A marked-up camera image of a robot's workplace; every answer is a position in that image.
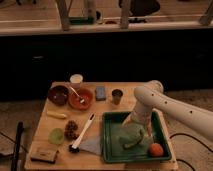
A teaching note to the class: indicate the white handled brush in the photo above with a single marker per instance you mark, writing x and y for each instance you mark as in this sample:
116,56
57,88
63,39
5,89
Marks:
74,148

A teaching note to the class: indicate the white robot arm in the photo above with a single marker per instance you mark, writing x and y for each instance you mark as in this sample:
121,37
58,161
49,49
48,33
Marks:
150,95

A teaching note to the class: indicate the orange fruit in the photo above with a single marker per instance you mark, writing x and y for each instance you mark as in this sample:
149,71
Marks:
156,150

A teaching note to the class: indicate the white spoon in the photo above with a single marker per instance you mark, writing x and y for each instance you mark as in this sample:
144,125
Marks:
81,99

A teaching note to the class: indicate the white cup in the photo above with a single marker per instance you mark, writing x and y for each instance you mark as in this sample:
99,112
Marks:
76,80

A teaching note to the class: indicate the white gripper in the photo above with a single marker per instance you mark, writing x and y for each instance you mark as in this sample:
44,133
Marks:
140,114

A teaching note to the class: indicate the dark brown bowl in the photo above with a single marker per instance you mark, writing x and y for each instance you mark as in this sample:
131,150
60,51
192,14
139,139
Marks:
58,95

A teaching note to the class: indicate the light green round lid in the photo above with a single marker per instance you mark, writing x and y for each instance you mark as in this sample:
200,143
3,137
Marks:
56,136

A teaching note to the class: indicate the orange bowl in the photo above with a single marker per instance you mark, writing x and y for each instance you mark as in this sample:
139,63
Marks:
74,101

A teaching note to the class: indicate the green plastic tray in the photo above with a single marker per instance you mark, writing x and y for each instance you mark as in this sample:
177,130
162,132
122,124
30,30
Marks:
112,150

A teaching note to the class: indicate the dark small cup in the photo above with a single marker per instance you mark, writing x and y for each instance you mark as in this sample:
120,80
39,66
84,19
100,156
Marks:
116,96

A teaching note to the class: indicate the grey cloth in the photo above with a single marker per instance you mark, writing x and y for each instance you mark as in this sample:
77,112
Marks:
92,145

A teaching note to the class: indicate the black stand pole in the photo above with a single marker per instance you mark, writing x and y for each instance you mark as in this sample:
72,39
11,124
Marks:
17,145

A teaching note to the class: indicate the green pepper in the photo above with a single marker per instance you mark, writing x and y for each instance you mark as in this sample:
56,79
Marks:
132,135

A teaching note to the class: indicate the brown grape bunch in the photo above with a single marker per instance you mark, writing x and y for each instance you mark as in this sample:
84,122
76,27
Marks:
70,130

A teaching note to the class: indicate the wooden block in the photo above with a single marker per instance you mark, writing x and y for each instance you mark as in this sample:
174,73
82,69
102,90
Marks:
44,155

